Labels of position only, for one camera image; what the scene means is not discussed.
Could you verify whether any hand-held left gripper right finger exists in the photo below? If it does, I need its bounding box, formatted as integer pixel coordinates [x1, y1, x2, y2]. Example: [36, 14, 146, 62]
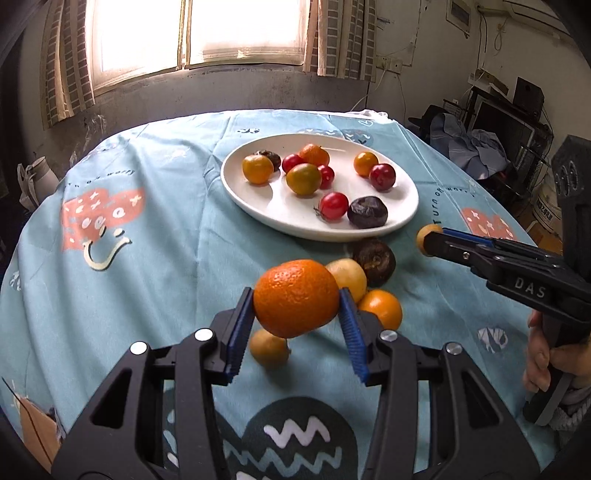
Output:
[338, 287, 541, 480]

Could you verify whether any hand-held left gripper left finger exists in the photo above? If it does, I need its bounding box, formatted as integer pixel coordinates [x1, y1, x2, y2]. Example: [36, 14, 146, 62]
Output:
[52, 287, 256, 480]

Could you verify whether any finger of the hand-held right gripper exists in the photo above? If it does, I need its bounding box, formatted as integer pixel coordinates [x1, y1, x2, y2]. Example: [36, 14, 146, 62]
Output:
[424, 232, 513, 280]
[441, 227, 555, 260]

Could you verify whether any small yellow-green fruit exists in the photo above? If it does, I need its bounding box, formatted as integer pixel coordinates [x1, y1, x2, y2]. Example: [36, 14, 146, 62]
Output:
[416, 223, 444, 254]
[249, 329, 291, 369]

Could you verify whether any large orange mandarin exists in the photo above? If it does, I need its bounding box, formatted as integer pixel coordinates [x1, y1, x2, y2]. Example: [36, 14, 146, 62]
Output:
[253, 259, 341, 340]

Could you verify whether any large dark water chestnut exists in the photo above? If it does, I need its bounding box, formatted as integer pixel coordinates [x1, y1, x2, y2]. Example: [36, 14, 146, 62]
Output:
[346, 196, 389, 229]

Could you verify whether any dark red plum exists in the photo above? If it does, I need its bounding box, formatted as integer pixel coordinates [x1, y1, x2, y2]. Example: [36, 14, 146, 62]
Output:
[369, 163, 397, 192]

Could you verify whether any small orange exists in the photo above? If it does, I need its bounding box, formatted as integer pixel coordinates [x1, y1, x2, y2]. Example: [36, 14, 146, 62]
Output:
[353, 151, 379, 177]
[358, 289, 404, 332]
[299, 144, 331, 168]

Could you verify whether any white oval plate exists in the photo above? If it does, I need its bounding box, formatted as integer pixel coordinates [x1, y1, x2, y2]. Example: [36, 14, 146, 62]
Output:
[220, 133, 420, 243]

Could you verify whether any orange-yellow tomato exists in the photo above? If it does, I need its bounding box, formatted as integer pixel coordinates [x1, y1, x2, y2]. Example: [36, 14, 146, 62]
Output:
[242, 154, 274, 185]

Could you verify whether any yellow-green tomato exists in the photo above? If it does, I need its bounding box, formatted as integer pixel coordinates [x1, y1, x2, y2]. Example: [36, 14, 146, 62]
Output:
[286, 163, 323, 196]

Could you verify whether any person's right hand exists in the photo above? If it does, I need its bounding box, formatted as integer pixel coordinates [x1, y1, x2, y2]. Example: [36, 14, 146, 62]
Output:
[523, 308, 591, 398]

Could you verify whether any round yellow fruit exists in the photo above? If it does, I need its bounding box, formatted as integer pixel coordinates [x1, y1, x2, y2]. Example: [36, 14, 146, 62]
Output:
[325, 258, 368, 303]

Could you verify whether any white bucket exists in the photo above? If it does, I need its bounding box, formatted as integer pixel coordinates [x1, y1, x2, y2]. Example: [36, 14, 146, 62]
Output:
[536, 182, 564, 232]

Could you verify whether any blue clothes pile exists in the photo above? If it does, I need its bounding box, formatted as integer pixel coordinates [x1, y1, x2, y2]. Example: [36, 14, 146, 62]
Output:
[434, 113, 513, 181]

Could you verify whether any black monitor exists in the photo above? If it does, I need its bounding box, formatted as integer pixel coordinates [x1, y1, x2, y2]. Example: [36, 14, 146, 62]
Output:
[471, 99, 536, 160]

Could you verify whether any black speaker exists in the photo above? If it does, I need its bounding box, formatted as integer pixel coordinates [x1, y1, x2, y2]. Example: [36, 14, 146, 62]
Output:
[513, 77, 546, 118]

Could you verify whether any white electrical box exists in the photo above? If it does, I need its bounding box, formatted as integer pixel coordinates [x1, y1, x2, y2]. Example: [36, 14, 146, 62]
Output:
[445, 0, 472, 33]

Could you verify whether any brown cardboard notebook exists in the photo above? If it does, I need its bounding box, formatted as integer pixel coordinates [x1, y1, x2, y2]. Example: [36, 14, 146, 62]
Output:
[14, 394, 63, 469]

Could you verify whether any checked curtain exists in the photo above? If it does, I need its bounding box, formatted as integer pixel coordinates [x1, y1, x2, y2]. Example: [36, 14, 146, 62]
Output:
[302, 0, 377, 83]
[41, 0, 95, 130]

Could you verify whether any white air conditioner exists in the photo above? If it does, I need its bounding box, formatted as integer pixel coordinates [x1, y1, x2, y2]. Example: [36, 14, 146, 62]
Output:
[502, 0, 571, 23]

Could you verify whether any white jug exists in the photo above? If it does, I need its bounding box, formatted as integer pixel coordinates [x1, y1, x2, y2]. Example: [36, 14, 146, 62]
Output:
[25, 157, 60, 204]

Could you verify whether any window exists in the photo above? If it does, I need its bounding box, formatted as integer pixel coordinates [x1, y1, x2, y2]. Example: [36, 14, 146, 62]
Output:
[85, 0, 319, 95]

